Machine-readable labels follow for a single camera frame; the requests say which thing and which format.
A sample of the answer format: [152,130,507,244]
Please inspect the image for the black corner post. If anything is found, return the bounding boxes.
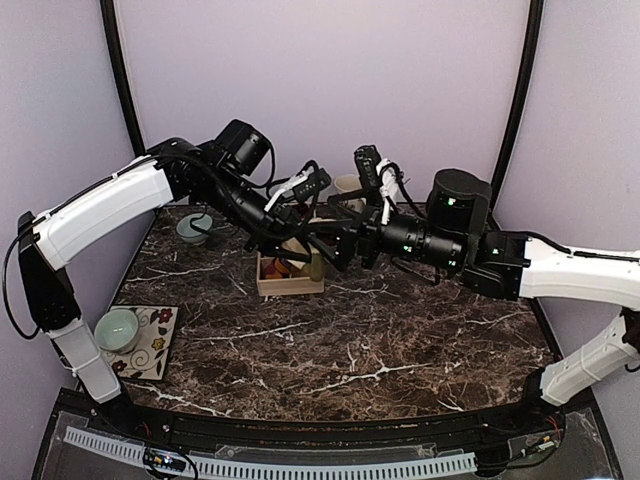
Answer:
[490,0,545,213]
[99,0,146,157]

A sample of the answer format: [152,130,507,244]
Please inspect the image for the black right corner post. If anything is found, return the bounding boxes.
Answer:
[490,0,545,213]

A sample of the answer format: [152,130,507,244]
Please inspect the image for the floral patterned tile coaster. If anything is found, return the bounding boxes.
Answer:
[100,305,179,381]

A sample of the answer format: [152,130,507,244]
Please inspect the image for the light blue ceramic bowl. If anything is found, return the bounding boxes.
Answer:
[176,213,213,245]

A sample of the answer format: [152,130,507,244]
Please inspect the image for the seashell coral ceramic mug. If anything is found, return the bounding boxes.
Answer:
[334,174,366,213]

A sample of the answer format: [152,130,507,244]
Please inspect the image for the black front frame rail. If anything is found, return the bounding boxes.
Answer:
[54,387,596,454]

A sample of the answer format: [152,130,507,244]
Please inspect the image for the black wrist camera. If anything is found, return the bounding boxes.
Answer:
[214,119,272,176]
[426,169,492,235]

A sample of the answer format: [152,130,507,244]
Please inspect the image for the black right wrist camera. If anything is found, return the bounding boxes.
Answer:
[426,169,492,235]

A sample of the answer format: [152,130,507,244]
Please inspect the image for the maroon purple orange striped sock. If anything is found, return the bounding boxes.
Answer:
[260,257,293,280]

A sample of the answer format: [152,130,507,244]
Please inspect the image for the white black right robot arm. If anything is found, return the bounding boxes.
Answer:
[324,145,639,434]

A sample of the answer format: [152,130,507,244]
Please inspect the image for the black left corner post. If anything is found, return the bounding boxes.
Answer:
[99,0,146,157]

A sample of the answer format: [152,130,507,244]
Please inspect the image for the cream olive striped sock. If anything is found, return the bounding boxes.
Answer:
[295,233,324,282]

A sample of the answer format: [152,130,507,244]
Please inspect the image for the wooden compartment organizer box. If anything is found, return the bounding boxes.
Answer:
[256,253,325,296]

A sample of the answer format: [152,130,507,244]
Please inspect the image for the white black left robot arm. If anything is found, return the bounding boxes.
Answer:
[10,132,330,436]

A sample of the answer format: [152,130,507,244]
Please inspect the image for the small green cup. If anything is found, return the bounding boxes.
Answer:
[94,309,140,355]

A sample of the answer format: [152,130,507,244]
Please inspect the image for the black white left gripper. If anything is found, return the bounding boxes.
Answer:
[195,167,321,263]

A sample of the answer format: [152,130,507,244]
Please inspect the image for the white slotted cable duct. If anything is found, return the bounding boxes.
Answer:
[63,426,477,479]

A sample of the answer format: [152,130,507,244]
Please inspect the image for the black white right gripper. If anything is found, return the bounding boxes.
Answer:
[298,188,465,274]

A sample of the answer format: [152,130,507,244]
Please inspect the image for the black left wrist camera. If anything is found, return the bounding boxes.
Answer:
[214,119,272,176]

